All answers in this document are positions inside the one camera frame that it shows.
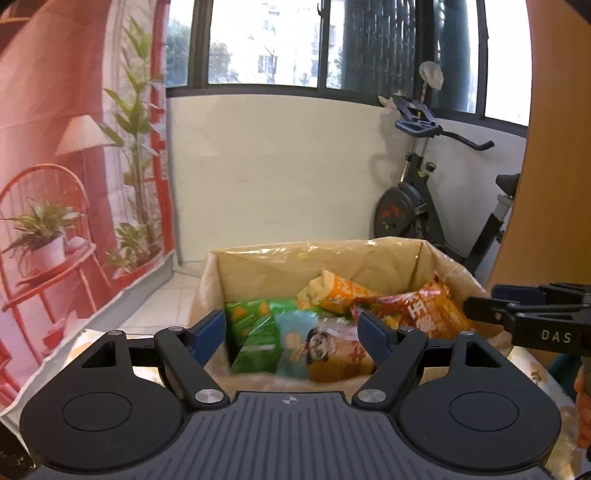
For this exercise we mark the printed room backdrop cloth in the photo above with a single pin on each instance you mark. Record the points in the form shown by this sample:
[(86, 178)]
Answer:
[(69, 92)]

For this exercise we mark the white plastic bag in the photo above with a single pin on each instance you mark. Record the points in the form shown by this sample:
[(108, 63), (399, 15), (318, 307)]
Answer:
[(431, 74)]

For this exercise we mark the bright green snack packet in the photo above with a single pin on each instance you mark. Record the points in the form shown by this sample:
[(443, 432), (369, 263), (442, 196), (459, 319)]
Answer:
[(256, 348)]

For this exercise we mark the wooden panel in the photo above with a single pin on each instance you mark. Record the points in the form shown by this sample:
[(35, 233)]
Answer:
[(554, 138)]

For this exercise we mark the checkered floral tablecloth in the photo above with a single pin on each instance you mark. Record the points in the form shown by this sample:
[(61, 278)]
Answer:
[(538, 374)]

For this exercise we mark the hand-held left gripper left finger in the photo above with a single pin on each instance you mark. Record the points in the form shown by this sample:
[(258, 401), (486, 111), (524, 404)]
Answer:
[(210, 330)]

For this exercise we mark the black-framed window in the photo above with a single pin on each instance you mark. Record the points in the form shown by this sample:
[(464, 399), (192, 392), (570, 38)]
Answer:
[(277, 46)]

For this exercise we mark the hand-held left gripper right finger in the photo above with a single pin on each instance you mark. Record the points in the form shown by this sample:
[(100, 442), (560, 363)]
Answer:
[(371, 330)]

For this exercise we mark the green snack packet orange print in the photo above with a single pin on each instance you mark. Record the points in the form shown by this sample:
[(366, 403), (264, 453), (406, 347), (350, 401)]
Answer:
[(242, 314)]

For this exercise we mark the plastic-lined cardboard box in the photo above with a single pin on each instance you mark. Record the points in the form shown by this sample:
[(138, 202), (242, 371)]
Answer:
[(258, 277)]

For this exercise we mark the orange snack packet beige end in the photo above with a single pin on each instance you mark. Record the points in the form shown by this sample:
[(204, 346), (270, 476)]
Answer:
[(337, 290)]

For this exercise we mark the black exercise bike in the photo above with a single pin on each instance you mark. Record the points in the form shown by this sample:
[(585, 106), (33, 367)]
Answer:
[(401, 212)]

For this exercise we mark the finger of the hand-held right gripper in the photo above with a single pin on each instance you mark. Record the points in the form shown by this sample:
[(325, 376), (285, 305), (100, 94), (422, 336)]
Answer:
[(485, 308), (515, 293)]

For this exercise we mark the light blue cartoon snack packet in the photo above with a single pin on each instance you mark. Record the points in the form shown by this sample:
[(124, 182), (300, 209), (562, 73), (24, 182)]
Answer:
[(318, 346)]

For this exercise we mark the red-orange snack bag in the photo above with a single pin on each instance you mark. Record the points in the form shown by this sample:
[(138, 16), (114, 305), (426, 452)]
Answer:
[(429, 309)]

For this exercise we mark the teal garment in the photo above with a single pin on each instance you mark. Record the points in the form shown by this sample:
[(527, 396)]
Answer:
[(564, 369)]

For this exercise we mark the person's right hand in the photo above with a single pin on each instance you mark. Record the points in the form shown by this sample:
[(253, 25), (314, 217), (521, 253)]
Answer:
[(584, 415)]

